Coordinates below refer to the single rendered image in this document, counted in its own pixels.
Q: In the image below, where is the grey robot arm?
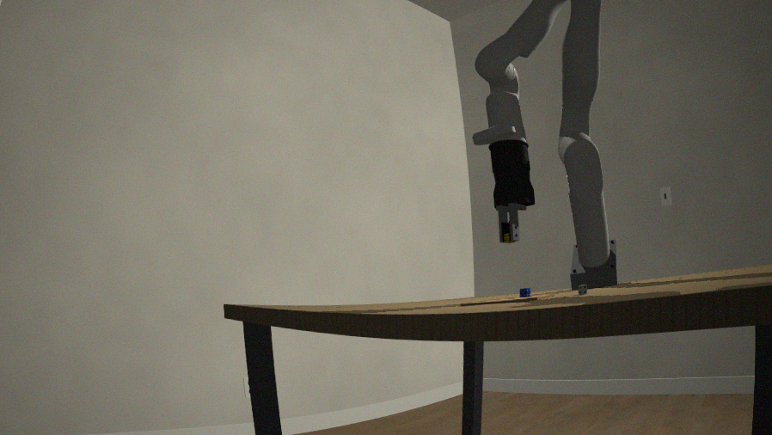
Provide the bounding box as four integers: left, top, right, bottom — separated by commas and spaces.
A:
475, 0, 610, 267

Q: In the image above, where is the tan flat mat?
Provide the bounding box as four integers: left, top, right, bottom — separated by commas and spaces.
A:
461, 294, 554, 306

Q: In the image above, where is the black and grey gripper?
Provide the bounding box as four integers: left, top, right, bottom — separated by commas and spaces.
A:
472, 116, 535, 242

